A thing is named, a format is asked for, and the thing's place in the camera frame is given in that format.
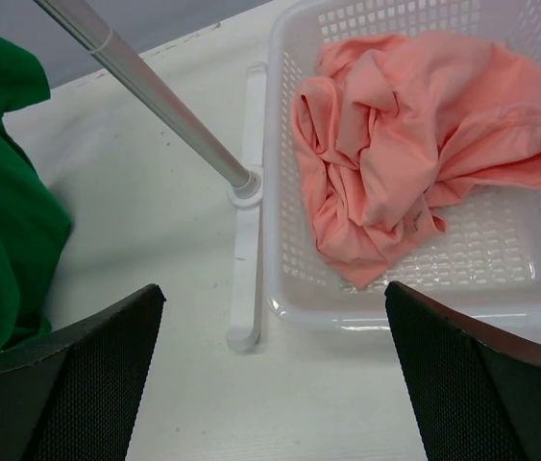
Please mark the white metal clothes rack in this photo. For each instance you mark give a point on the white metal clothes rack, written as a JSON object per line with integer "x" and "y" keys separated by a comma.
{"x": 244, "y": 175}

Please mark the green t shirt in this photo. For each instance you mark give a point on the green t shirt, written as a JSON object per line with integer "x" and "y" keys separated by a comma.
{"x": 34, "y": 227}

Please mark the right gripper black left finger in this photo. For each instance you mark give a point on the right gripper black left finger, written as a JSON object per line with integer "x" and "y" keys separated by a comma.
{"x": 74, "y": 394}

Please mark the white plastic laundry basket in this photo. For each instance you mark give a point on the white plastic laundry basket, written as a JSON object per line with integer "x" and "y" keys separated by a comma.
{"x": 487, "y": 264}

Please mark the pink t shirt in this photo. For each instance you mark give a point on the pink t shirt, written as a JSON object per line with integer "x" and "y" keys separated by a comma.
{"x": 391, "y": 128}

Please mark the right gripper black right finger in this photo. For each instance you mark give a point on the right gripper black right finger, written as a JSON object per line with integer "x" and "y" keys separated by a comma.
{"x": 475, "y": 389}

